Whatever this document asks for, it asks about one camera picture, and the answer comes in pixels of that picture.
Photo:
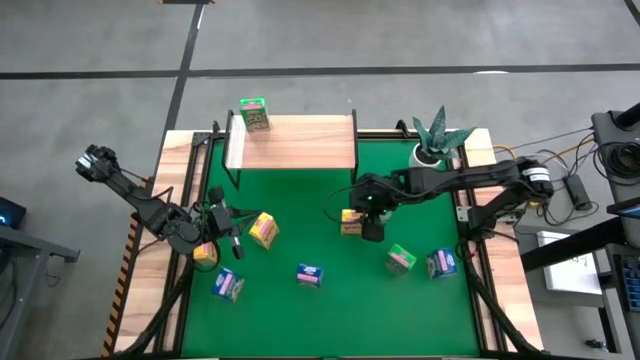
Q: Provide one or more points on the small black clamp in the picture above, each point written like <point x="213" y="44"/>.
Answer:
<point x="595" y="344"/>

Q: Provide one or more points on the black aluminium table frame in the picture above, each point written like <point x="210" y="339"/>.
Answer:
<point x="481" y="300"/>

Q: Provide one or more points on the black metal beam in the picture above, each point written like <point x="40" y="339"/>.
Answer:
<point x="575" y="245"/>

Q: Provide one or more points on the wooden shelf black metal frame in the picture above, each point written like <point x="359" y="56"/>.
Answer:
<point x="300" y="145"/>

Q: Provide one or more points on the white box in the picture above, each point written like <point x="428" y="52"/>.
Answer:
<point x="570" y="270"/>

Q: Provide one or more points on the green Apple Jacks cereal box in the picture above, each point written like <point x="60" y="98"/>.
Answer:
<point x="255" y="117"/>
<point x="400" y="260"/>

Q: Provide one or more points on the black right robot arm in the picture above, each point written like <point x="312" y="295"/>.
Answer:
<point x="475" y="180"/>

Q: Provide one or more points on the green table mat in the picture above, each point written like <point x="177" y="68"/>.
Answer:
<point x="325" y="320"/>

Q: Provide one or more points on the grey mounting bracket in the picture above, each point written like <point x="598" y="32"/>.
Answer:
<point x="462" y="214"/>

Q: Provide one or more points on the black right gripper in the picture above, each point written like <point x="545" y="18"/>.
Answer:
<point x="370" y="192"/>

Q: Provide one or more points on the yellow Corn Pops cereal box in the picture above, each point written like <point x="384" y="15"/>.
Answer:
<point x="206" y="255"/>
<point x="350" y="223"/>
<point x="263" y="231"/>

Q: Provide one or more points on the black equipment stand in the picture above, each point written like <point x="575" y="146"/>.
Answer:
<point x="607" y="135"/>

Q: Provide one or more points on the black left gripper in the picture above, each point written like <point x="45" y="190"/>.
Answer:
<point x="219" y="220"/>

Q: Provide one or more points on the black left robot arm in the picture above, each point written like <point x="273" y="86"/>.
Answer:
<point x="150" y="210"/>

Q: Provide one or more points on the blue Frosted Flakes cereal box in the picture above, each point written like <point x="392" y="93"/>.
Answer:
<point x="310" y="276"/>
<point x="441" y="264"/>
<point x="227" y="285"/>

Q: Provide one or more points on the yellow black hazard tape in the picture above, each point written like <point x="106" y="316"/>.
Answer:
<point x="120" y="295"/>

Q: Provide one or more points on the white plant pot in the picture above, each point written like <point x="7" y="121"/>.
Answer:
<point x="420" y="159"/>

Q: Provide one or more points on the grey metal cart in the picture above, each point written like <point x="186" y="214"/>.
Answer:
<point x="20" y="250"/>

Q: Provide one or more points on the black power brick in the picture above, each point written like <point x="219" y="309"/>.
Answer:
<point x="578" y="192"/>

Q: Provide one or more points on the green snake plant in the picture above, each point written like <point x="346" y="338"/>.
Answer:
<point x="440" y="137"/>

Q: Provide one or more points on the black device blue light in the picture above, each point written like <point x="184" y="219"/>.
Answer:
<point x="10" y="212"/>

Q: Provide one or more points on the blue keyboard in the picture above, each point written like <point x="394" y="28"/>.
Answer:
<point x="632" y="282"/>

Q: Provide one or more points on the grey desk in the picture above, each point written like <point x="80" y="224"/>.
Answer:
<point x="620" y="330"/>

